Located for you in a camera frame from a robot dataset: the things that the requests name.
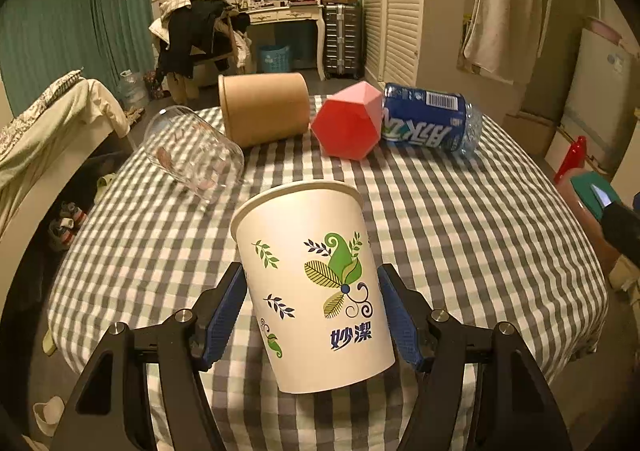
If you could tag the clear water jug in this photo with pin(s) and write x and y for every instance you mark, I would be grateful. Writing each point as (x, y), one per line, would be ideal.
(132, 88)

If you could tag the teal curtain left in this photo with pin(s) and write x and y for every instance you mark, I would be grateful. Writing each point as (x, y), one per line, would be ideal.
(43, 40)

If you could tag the hanging beige towel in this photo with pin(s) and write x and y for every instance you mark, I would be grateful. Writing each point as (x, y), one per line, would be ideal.
(502, 39)

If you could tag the red white sneaker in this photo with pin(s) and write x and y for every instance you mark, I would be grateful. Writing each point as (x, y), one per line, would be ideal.
(64, 228)

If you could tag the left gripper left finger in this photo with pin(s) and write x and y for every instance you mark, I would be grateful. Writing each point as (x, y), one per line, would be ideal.
(109, 408)

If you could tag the green plastic stool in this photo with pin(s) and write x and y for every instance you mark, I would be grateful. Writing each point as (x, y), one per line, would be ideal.
(594, 192)

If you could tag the bed with beige bedding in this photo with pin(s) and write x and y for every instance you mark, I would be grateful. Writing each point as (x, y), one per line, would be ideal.
(41, 149)

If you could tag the white refrigerator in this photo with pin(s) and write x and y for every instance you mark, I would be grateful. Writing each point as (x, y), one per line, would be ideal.
(600, 103)

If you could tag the clear glass cup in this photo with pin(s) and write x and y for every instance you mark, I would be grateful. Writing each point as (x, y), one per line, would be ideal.
(193, 152)

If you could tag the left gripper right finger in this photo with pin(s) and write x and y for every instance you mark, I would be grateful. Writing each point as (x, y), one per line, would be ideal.
(513, 407)

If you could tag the blue laundry basket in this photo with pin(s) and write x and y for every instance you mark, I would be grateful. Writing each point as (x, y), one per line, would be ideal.
(275, 59)

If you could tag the blue plastic drink bottle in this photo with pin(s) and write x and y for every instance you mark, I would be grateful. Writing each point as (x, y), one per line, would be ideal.
(444, 121)

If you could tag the grey checkered tablecloth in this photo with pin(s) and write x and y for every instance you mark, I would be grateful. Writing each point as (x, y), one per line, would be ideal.
(485, 236)

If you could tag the white floral paper cup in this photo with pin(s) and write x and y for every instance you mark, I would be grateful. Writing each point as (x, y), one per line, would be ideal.
(310, 272)

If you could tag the dark suitcase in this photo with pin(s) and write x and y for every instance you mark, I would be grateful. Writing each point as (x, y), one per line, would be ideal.
(342, 45)

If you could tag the white desk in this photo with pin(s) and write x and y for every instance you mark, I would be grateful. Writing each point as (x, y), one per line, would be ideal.
(296, 13)

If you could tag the red geometric cup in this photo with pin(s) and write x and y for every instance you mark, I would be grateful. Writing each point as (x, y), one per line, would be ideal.
(348, 125)

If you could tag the white louvered wardrobe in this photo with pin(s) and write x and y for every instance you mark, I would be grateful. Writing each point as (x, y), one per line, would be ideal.
(415, 43)

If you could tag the red plastic stool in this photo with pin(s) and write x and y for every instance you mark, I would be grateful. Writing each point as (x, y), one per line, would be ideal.
(575, 157)

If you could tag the brown kraft paper cup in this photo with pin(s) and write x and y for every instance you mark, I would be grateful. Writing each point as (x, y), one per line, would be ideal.
(263, 108)

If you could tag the white slipper bottom left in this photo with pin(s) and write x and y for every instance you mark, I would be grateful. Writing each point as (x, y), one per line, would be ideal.
(48, 414)

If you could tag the chair piled with clothes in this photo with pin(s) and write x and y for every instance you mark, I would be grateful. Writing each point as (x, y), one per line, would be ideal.
(191, 31)

